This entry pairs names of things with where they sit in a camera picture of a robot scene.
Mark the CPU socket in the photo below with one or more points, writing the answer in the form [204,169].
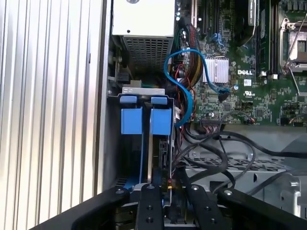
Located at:
[297,43]

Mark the hard disk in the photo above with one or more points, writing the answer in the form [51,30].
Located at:
[132,121]

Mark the black plastic shroud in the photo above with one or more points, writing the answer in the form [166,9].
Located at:
[243,21]

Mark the locking lever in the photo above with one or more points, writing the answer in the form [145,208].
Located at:
[295,81]

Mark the black RAM slot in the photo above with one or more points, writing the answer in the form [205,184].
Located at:
[273,38]
[277,38]

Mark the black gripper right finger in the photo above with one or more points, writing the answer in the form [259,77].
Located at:
[204,210]

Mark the grey metal PC case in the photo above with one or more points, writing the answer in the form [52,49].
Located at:
[239,170]

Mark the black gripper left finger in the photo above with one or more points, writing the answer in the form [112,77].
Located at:
[151,210]

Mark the silver power supply box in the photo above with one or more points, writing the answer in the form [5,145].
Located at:
[144,16]

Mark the black expansion slot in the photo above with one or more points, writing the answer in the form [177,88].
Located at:
[204,16]

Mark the metal disk bay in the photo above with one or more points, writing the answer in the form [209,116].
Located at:
[144,91]

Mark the blue disk carrier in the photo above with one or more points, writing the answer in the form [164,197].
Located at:
[128,100]

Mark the white expansion slot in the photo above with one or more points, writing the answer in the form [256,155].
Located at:
[194,13]

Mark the silver finned chipset heatsink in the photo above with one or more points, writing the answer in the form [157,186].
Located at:
[216,70]

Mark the black flat board connector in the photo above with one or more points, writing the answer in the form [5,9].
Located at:
[211,123]

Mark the green Dell motherboard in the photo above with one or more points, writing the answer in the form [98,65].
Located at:
[251,100]

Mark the green RAM stick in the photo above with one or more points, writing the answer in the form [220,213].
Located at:
[262,40]

